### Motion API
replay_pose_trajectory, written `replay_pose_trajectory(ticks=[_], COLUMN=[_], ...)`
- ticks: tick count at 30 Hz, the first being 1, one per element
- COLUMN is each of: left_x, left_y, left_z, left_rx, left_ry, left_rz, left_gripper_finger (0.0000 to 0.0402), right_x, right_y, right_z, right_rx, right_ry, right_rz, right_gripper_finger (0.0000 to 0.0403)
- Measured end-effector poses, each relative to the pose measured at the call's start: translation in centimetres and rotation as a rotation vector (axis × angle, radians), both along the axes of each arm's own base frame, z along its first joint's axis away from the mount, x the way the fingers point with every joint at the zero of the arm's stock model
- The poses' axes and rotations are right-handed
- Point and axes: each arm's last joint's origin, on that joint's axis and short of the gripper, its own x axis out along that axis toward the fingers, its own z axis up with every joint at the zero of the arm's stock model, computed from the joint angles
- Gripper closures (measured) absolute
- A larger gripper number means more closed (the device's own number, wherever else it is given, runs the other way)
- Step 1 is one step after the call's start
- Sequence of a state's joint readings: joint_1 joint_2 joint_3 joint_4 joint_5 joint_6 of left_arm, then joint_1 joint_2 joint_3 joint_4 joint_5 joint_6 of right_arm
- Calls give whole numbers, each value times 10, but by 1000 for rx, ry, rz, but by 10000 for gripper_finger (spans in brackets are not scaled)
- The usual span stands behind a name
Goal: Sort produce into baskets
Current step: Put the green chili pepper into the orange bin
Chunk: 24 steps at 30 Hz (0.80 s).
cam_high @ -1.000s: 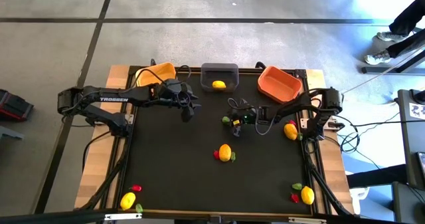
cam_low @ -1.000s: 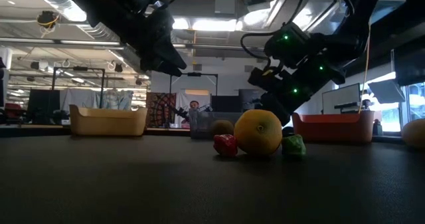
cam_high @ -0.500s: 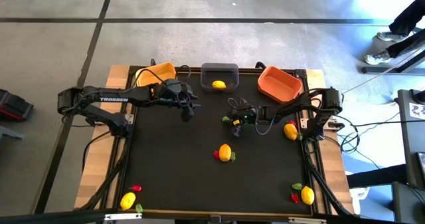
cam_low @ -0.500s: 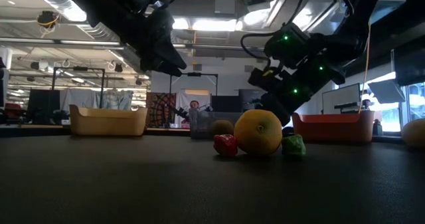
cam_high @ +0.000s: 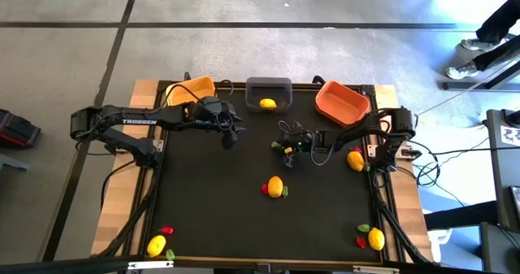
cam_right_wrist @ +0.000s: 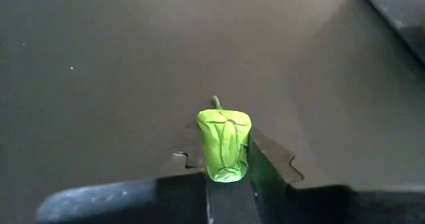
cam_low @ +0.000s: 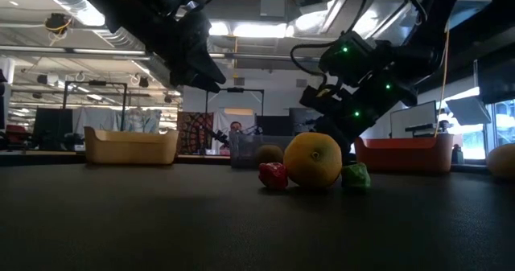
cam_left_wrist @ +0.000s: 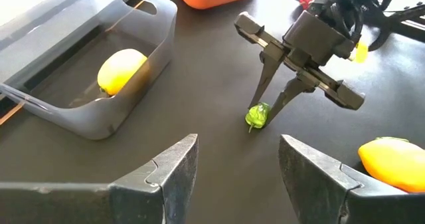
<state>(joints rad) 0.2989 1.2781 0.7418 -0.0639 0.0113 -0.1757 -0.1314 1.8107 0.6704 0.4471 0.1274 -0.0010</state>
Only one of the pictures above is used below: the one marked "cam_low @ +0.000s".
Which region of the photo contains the dark bottle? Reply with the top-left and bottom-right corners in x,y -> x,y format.
451,143 -> 465,166

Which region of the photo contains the ceiling light panel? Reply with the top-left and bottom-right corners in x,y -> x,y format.
232,23 -> 289,39
208,21 -> 230,37

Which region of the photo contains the white hanging cloth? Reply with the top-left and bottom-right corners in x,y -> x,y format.
212,108 -> 258,156

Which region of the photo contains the black equipment rack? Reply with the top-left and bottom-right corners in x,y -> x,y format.
288,107 -> 323,136

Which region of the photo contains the grey plastic basket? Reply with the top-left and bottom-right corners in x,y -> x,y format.
228,132 -> 297,170

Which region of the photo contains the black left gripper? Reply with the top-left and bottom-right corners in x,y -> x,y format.
136,1 -> 227,94

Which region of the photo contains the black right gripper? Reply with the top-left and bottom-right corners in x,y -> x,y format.
314,76 -> 419,166

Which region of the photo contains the large black monitor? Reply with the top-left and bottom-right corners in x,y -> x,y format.
32,107 -> 74,150

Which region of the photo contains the hanging black yellow cable reel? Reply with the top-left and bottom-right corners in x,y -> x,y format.
43,12 -> 73,37

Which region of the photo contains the white screen panel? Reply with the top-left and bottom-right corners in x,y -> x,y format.
389,100 -> 439,140

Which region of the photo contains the patterned dark red tapestry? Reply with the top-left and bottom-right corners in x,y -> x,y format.
175,111 -> 215,156

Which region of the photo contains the grey ceiling box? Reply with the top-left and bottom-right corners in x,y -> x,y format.
260,0 -> 286,18

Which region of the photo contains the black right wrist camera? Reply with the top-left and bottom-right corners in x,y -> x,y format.
299,84 -> 337,113

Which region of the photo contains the small black monitor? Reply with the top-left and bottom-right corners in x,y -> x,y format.
255,114 -> 295,138

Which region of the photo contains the narrow black stand frame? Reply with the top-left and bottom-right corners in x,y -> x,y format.
204,87 -> 266,117

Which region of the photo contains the red storage bin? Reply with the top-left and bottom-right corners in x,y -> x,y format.
4,124 -> 30,144

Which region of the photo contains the pale blue hanging cloth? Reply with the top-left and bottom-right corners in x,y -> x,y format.
72,107 -> 163,134

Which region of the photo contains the yellow plastic basket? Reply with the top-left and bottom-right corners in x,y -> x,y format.
83,125 -> 180,166

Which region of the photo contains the green bell pepper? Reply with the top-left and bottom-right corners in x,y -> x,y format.
340,162 -> 372,192

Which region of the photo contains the person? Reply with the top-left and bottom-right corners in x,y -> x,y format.
229,121 -> 245,144

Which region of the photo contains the wide black stand frame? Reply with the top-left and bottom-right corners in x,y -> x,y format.
62,80 -> 129,132

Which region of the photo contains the red bell pepper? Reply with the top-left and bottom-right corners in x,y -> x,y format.
257,162 -> 289,191

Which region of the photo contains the orange plastic basket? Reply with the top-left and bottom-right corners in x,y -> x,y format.
352,133 -> 455,175

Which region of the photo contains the grey ceiling pipe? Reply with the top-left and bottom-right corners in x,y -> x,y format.
0,44 -> 319,63

